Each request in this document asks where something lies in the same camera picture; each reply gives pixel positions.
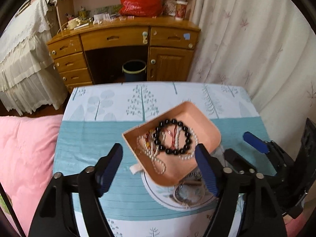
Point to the white mug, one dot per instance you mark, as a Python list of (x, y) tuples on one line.
[(73, 23)]

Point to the patterned blue white tablecloth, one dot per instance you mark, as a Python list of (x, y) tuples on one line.
[(94, 120)]

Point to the red white cup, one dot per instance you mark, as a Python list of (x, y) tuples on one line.
[(180, 10)]

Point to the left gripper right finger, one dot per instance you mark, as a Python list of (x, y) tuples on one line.
[(261, 215)]

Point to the cream floral curtain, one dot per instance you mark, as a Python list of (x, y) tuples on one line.
[(267, 47)]

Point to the wooden desk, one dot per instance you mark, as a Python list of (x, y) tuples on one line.
[(94, 55)]

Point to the white lace cover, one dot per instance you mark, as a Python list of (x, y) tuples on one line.
[(29, 79)]

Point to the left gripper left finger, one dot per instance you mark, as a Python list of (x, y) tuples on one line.
[(55, 215)]

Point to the pink jewelry tray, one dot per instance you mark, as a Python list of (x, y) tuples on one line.
[(164, 146)]

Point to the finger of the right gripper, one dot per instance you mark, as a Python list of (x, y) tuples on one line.
[(239, 164), (279, 159)]

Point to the dark waste bin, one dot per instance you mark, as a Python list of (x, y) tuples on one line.
[(135, 71)]

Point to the pink quilt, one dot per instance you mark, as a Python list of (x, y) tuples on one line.
[(27, 157)]

